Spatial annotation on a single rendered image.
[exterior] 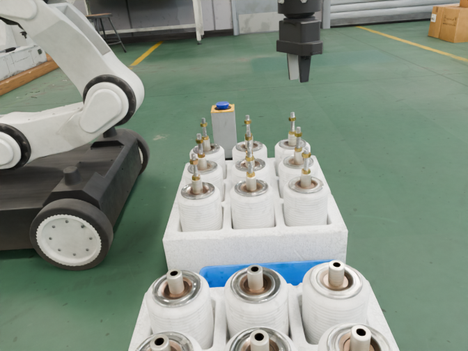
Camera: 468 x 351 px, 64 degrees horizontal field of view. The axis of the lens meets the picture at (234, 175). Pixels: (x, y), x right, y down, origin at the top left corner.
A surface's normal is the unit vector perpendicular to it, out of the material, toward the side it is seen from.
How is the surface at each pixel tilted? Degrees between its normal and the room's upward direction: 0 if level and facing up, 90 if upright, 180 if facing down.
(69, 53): 90
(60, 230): 90
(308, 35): 90
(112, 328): 0
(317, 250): 90
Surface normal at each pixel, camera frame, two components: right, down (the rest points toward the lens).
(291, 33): -0.87, 0.27
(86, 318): -0.07, -0.89
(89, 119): 0.01, 0.45
